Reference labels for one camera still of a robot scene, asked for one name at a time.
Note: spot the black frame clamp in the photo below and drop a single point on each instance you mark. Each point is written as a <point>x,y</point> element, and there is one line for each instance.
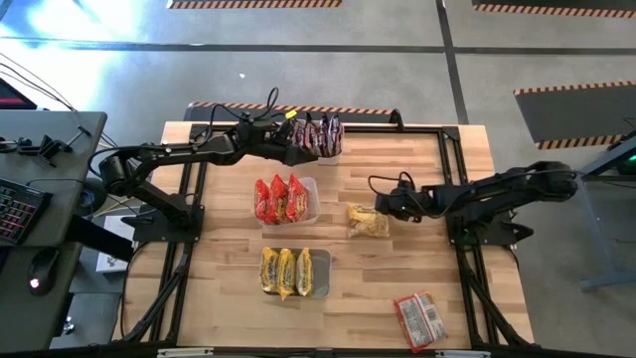
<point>242,119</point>
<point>396,117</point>

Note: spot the grey plastic bin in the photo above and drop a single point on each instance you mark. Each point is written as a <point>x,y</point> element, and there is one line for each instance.
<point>323,273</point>

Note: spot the grey metal cart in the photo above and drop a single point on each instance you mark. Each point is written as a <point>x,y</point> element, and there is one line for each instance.
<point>581,175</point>

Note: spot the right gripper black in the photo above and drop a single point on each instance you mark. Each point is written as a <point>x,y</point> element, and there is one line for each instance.
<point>410,205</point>

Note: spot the black backlit keyboard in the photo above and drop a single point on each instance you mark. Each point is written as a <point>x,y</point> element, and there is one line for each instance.
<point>17,214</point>

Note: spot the yellow Maruchan noodle pack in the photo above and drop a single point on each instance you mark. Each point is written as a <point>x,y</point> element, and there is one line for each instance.
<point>285,273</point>
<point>268,271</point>
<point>365,224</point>
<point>304,272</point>

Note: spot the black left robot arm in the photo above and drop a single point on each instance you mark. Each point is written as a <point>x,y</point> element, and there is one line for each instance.
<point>174,151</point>

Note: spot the silver bracket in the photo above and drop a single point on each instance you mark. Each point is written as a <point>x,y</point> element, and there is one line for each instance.
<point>462,354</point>
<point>184,353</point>

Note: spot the yellow tape tag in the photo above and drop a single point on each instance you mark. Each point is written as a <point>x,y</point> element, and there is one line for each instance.
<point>290,114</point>

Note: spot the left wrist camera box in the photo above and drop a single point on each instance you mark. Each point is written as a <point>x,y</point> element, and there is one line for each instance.
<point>284,126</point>

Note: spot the small silver caster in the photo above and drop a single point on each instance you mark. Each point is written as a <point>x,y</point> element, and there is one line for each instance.
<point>68,326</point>

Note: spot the black flat bar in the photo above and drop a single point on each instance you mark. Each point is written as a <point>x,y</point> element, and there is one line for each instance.
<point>99,238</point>

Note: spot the white translucent plastic bin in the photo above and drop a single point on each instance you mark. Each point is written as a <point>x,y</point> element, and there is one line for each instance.
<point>330,160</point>

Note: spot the grey desk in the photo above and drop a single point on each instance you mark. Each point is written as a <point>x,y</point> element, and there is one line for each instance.
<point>30,119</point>

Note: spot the red orange noodle pack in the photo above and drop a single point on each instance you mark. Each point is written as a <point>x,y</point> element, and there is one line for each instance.
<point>420,320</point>
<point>262,201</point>
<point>297,198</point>
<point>278,199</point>

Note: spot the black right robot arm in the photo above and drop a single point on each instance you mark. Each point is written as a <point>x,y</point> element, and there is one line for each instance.
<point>497,191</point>

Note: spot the black monitor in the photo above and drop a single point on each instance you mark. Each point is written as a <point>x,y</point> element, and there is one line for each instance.
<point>15,97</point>

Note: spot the clear plastic bin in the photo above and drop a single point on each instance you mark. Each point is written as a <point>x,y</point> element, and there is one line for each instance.
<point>314,199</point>

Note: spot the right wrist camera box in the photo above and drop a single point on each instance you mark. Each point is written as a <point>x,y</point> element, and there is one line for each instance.
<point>403,188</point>

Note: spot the black computer mouse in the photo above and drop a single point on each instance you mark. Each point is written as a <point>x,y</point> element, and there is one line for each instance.
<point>42,271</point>

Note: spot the black device green light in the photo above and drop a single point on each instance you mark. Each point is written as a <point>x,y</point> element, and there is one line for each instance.
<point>627,159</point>

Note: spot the white box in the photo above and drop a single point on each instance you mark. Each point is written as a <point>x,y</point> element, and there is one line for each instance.
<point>111,263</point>

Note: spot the black hazard-striped floor mat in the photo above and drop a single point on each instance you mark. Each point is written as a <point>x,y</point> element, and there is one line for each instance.
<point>546,7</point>
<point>348,115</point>
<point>248,4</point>
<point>571,114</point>

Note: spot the black desk clamp tool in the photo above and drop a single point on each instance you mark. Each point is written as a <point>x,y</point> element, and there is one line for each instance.
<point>45,147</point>

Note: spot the black round object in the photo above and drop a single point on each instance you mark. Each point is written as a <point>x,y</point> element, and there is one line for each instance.
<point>89,200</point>

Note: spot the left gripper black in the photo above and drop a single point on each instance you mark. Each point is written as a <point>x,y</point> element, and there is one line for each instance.
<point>275,145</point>

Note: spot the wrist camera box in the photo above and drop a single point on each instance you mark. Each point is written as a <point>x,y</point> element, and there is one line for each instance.
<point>403,188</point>
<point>284,126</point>

